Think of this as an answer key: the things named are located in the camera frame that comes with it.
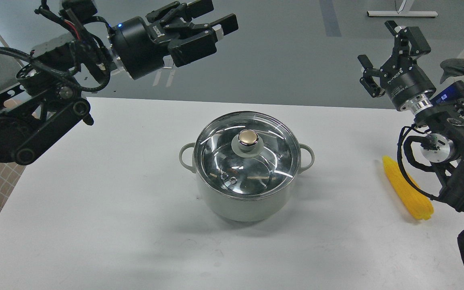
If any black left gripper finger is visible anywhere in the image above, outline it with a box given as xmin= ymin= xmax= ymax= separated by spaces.
xmin=164 ymin=13 xmax=239 ymax=67
xmin=146 ymin=0 xmax=214 ymax=25

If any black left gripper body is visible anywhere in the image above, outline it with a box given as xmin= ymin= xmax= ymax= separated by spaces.
xmin=111 ymin=17 xmax=171 ymax=80

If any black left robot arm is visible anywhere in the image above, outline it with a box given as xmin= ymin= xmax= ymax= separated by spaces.
xmin=0 ymin=0 xmax=239 ymax=166

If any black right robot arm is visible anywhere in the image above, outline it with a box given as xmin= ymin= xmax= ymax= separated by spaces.
xmin=358 ymin=21 xmax=464 ymax=212

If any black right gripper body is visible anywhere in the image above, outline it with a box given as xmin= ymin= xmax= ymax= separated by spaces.
xmin=380 ymin=56 xmax=436 ymax=111

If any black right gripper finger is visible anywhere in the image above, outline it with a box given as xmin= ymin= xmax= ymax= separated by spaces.
xmin=357 ymin=55 xmax=388 ymax=98
xmin=384 ymin=21 xmax=431 ymax=71

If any glass pot lid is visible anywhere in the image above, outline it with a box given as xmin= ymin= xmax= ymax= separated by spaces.
xmin=192 ymin=111 xmax=309 ymax=200

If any grey-green steel cooking pot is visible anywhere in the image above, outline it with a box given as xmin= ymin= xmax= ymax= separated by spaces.
xmin=178 ymin=111 xmax=315 ymax=222

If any white desk leg base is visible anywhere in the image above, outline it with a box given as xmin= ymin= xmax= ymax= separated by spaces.
xmin=366 ymin=0 xmax=439 ymax=18

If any yellow toy corn cob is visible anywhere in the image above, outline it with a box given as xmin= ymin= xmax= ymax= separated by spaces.
xmin=382 ymin=155 xmax=433 ymax=220

